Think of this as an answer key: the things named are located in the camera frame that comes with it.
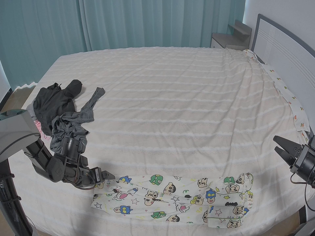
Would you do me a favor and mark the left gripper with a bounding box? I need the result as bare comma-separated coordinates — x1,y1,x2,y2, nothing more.
73,167,104,187

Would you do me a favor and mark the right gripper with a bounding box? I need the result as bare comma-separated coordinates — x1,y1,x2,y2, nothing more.
274,135,315,181

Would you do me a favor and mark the dark grey garment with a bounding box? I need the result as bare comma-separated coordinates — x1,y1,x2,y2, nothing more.
50,87,106,154

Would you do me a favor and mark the pink garment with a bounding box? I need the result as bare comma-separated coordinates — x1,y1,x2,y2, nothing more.
34,121,53,141

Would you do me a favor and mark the black garment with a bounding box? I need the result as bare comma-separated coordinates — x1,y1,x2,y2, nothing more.
33,80,83,136

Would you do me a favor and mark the bed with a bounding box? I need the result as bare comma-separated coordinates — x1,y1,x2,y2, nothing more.
0,14,315,236

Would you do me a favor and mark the grey bedside table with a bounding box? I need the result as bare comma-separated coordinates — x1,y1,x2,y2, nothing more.
211,19,252,51

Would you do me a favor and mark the blue-green curtain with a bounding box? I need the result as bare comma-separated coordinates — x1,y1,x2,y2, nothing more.
77,0,248,52
0,0,85,93

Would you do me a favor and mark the black cable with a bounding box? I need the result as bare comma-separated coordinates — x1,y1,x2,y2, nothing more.
74,174,97,191
290,172,315,214

